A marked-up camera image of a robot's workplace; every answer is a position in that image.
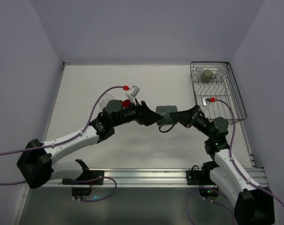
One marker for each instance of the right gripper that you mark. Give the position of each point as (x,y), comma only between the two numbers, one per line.
(194,117)

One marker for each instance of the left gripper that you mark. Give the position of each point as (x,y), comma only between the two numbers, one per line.
(140,113)

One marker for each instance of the dark teal mug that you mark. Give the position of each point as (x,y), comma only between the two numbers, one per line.
(164,111)

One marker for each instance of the red mug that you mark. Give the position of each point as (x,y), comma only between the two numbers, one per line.
(126,103)

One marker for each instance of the clear faceted glass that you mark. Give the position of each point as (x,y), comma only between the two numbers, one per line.
(104,100)

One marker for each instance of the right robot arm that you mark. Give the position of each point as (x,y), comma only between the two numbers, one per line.
(253,204)

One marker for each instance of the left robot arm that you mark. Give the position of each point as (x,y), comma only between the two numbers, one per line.
(40,162)

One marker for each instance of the clear glass back left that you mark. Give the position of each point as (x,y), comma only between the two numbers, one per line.
(197,73)

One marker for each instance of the olive green mug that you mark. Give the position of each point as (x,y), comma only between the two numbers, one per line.
(207,75)

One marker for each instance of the clear glass back right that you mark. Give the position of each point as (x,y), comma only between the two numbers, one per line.
(221,72)

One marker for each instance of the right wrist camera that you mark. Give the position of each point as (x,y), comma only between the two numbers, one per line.
(205,103)

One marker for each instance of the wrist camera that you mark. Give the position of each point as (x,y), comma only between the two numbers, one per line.
(132,93)
(205,103)

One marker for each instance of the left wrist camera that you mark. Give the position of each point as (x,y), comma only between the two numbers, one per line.
(132,93)

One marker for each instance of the black wire dish rack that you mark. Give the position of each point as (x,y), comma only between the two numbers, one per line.
(225,89)

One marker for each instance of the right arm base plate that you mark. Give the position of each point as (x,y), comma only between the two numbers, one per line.
(197,176)

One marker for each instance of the aluminium mounting rail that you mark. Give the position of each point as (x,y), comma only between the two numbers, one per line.
(158,178)

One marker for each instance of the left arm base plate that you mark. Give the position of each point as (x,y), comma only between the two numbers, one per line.
(87,175)

